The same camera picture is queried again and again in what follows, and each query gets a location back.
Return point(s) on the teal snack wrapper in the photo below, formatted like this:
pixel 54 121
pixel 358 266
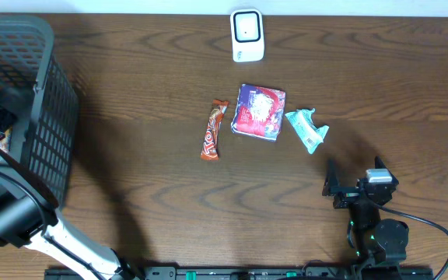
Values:
pixel 310 135

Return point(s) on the dark grey plastic basket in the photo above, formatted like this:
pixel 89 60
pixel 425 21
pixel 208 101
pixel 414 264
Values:
pixel 37 101

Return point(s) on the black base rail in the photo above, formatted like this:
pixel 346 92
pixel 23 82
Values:
pixel 315 271

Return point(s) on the orange chocolate bar wrapper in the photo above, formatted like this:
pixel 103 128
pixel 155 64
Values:
pixel 210 144

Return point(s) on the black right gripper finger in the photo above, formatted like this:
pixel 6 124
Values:
pixel 379 163
pixel 331 184

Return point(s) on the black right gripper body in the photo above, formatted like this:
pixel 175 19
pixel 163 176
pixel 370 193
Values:
pixel 347 197

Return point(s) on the small orange snack pack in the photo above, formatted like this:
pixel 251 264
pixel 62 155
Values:
pixel 5 141

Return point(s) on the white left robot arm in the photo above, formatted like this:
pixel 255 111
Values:
pixel 30 217

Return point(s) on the red purple noodle packet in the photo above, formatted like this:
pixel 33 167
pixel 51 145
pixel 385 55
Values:
pixel 259 112

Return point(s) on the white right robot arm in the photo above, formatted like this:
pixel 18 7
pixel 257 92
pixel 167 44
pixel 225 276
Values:
pixel 380 244

